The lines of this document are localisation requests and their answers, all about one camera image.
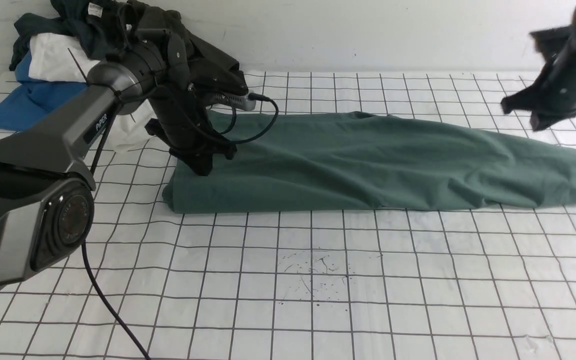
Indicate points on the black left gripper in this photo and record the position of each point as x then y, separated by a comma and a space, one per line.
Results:
182, 123

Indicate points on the dark olive garment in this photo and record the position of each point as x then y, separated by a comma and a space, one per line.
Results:
209, 67

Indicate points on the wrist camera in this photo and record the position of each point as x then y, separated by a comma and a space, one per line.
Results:
549, 42
233, 97

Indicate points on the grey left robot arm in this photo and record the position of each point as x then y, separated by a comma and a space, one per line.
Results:
46, 188

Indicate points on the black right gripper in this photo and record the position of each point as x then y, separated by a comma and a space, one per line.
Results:
550, 99

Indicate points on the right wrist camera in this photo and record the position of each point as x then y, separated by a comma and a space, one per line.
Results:
549, 42

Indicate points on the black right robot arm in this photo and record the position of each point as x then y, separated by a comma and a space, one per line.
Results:
566, 58

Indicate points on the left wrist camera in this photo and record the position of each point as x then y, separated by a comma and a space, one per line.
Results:
233, 97

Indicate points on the white garment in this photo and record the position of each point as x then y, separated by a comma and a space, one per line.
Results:
60, 58

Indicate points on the white grid tablecloth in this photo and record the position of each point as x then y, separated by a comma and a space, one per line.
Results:
493, 284

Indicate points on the green long-sleeve top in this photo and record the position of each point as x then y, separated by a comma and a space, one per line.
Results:
361, 161

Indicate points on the dark navy garment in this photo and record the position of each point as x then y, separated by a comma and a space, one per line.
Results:
93, 22

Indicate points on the blue garment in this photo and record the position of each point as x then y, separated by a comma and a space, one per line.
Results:
33, 99

